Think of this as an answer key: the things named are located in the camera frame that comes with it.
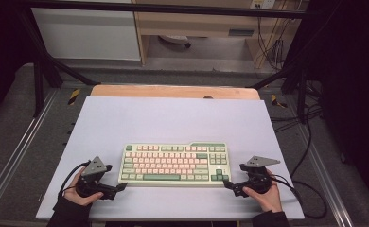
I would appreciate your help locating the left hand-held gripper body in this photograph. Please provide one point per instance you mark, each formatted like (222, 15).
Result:
(92, 184)

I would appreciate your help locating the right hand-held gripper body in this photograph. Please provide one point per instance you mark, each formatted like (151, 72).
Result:
(256, 179)

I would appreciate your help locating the cream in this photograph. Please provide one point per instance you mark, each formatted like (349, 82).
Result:
(173, 164)

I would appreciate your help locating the person's left hand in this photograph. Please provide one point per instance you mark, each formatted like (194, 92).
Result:
(78, 197)

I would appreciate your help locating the person's right hand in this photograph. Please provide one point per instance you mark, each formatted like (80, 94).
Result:
(267, 198)

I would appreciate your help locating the yellow and black floor tape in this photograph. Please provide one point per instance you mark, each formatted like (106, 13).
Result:
(277, 101)
(73, 97)

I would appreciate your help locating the white board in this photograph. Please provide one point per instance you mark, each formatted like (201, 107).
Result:
(173, 123)

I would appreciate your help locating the wooden table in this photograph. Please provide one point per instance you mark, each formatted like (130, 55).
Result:
(160, 91)

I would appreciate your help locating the white cabinet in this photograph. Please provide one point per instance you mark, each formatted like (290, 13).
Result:
(84, 34)

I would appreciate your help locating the office chair base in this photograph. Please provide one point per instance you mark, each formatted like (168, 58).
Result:
(176, 39)

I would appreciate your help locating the light wooden desk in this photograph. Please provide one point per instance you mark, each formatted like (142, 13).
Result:
(189, 25)

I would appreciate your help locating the white power strip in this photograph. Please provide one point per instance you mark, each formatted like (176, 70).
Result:
(263, 3)

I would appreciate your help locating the aluminium floor rail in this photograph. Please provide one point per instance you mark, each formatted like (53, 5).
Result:
(18, 151)
(324, 170)

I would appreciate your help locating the black metal frame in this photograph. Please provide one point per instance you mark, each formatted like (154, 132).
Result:
(40, 69)

